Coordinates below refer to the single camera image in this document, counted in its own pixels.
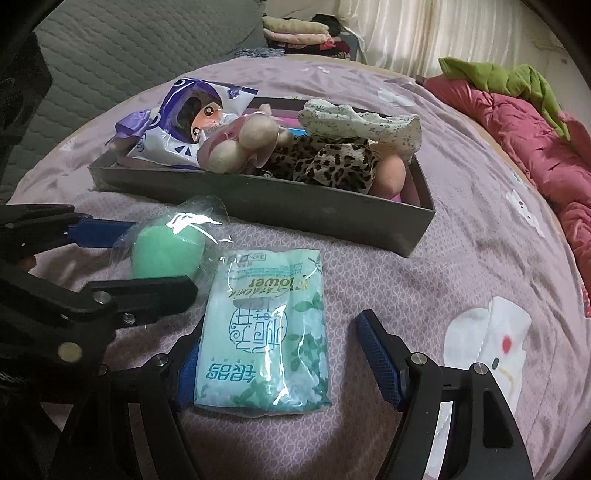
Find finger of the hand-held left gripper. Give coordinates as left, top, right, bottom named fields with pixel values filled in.
left=78, top=274, right=199, bottom=332
left=0, top=204, right=139, bottom=254

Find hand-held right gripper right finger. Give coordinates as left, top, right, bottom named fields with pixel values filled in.
left=355, top=309, right=532, bottom=480

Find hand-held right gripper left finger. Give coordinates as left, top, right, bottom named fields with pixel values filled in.
left=48, top=318, right=205, bottom=480

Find green sponge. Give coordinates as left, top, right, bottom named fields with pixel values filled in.
left=111, top=196, right=236, bottom=282

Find green tissue pack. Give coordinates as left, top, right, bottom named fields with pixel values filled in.
left=193, top=248, right=333, bottom=414

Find yellow white snack packet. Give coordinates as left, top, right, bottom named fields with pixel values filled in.
left=113, top=78, right=259, bottom=169

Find shallow grey cardboard box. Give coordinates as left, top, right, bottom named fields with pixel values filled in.
left=88, top=95, right=437, bottom=258

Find cream teddy bear pink skirt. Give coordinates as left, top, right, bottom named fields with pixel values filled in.
left=196, top=104, right=294, bottom=174

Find peach makeup sponge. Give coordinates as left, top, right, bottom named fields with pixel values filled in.
left=372, top=154, right=407, bottom=199

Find leopard print scrunchie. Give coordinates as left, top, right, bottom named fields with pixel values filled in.
left=259, top=136, right=382, bottom=188

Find white floral socks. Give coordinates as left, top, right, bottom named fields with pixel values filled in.
left=298, top=98, right=423, bottom=163

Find pink book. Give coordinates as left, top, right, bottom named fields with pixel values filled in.
left=274, top=115, right=421, bottom=205

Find grey quilted headboard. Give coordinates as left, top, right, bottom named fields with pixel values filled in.
left=0, top=0, right=271, bottom=204

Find blue patterned cloth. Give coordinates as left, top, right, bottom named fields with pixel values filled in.
left=235, top=46, right=282, bottom=59

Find pink quilt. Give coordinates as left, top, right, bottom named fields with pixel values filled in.
left=424, top=76, right=591, bottom=319

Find folded pink cloth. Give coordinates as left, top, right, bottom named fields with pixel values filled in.
left=268, top=32, right=342, bottom=55

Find black garment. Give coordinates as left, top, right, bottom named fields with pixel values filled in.
left=311, top=14, right=347, bottom=36

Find green blanket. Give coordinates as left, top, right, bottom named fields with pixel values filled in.
left=438, top=56, right=571, bottom=141

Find white curtain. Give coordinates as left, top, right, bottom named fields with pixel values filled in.
left=337, top=0, right=568, bottom=79

